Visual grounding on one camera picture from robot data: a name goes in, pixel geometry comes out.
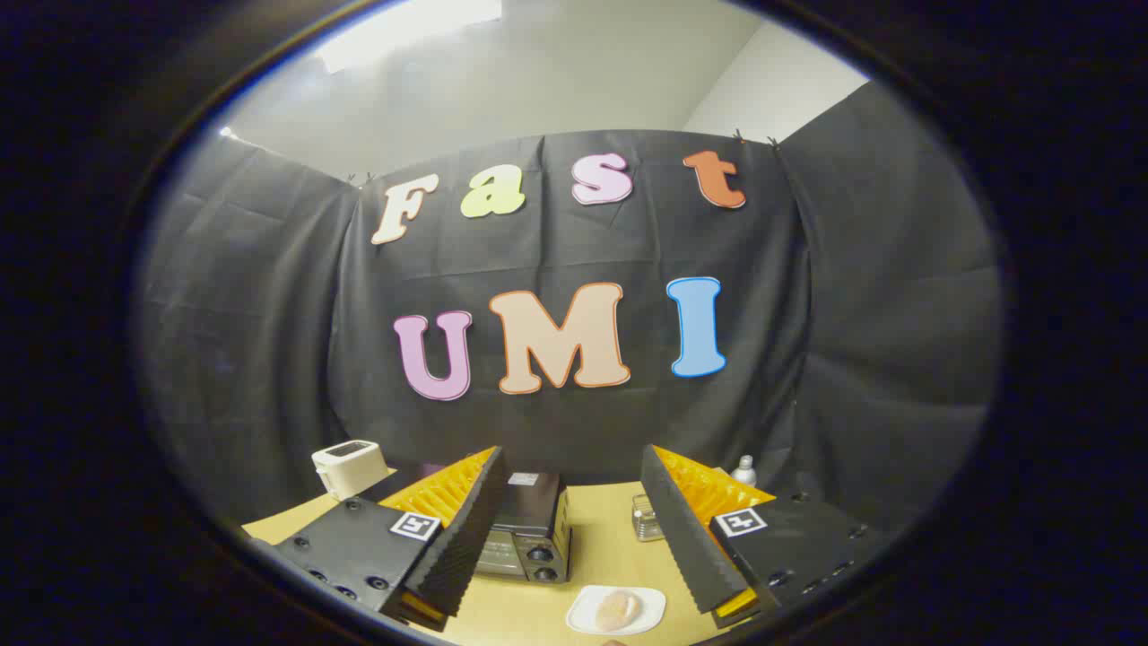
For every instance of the white bottle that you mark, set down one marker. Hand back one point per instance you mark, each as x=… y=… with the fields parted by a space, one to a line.
x=743 y=472

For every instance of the black backdrop cloth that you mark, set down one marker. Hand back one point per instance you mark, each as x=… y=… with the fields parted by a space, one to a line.
x=574 y=341

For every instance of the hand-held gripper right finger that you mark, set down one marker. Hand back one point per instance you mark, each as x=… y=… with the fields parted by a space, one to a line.
x=677 y=529

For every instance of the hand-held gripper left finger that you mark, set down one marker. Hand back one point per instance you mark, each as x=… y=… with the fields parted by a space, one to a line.
x=471 y=529

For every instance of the white plate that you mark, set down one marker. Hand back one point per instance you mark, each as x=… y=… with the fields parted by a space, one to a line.
x=650 y=608

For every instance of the bread roll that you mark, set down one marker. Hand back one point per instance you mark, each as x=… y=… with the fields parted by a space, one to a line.
x=618 y=609

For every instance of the black toaster oven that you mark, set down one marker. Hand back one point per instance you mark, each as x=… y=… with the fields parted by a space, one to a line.
x=529 y=529

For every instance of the white toaster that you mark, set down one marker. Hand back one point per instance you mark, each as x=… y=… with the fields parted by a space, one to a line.
x=348 y=465

